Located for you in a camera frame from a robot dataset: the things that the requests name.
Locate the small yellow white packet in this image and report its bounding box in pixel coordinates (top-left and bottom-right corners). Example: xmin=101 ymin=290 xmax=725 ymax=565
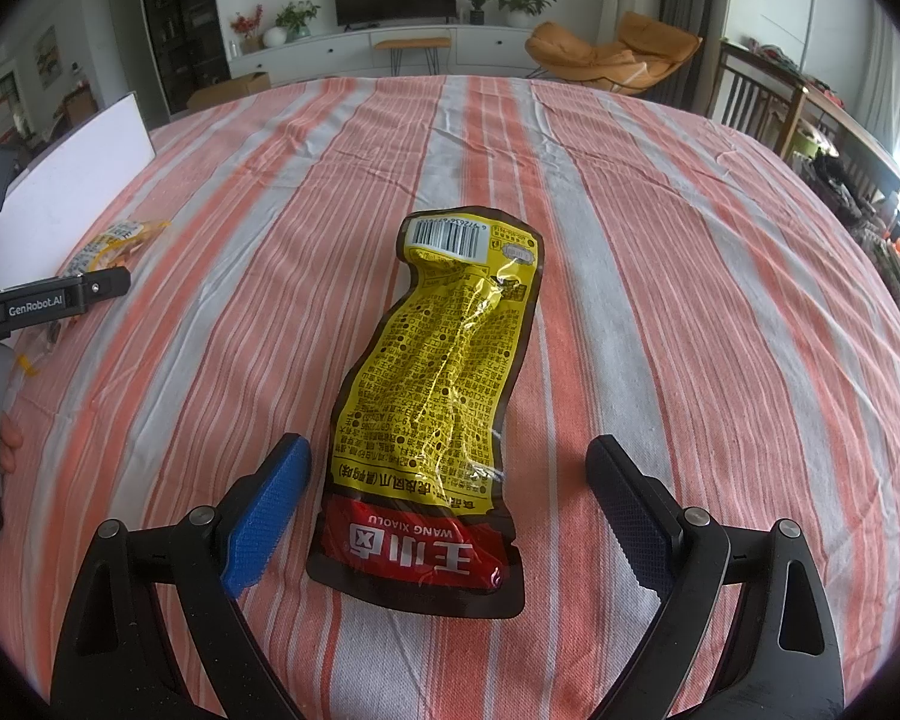
xmin=16 ymin=220 xmax=170 ymax=379

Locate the yellow red snack pouch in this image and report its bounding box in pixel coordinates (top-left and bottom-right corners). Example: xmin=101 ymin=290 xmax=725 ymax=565
xmin=307 ymin=206 xmax=544 ymax=619

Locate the white cardboard storage box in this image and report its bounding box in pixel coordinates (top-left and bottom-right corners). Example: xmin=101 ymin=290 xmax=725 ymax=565
xmin=0 ymin=93 xmax=155 ymax=289

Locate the cardboard box on floor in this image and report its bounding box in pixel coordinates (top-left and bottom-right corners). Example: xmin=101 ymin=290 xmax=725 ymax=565
xmin=187 ymin=71 xmax=271 ymax=112

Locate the red striped tablecloth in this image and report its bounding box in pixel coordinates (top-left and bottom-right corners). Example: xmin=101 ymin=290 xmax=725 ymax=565
xmin=0 ymin=76 xmax=900 ymax=718

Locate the small wooden side table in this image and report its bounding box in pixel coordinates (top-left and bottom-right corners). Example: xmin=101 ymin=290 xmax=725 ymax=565
xmin=374 ymin=36 xmax=452 ymax=76

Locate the white tv cabinet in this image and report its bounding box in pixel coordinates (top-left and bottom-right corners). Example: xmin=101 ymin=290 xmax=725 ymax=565
xmin=229 ymin=25 xmax=539 ymax=86

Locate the dark wooden dining chair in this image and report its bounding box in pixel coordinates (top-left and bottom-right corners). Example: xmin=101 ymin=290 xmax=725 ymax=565
xmin=707 ymin=41 xmax=809 ymax=160

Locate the potted green plant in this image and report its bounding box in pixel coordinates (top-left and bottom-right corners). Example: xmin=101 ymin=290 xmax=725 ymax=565
xmin=493 ymin=0 xmax=557 ymax=29

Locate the orange lounge chair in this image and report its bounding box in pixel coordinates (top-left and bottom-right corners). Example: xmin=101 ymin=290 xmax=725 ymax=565
xmin=525 ymin=11 xmax=702 ymax=96

